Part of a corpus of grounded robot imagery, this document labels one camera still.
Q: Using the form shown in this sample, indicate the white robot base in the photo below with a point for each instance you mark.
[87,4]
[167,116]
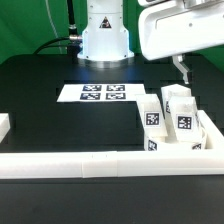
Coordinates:
[105,40]

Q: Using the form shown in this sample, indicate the white right fence rail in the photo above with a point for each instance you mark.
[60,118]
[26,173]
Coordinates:
[215,140]

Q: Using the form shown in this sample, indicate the white round stool seat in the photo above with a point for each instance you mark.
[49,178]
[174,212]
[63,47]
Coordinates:
[158,144]

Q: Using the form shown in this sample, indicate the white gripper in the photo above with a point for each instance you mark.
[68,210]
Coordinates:
[174,27]

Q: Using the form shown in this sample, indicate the white fence rail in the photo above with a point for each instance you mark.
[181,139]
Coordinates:
[110,164]
[215,140]
[4,125]

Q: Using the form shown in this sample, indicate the white front fence rail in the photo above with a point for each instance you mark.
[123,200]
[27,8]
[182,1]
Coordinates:
[110,164]

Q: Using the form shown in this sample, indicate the white left fence rail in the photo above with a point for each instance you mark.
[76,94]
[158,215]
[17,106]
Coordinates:
[4,125]

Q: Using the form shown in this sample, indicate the white marker sheet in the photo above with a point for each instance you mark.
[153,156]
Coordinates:
[100,92]

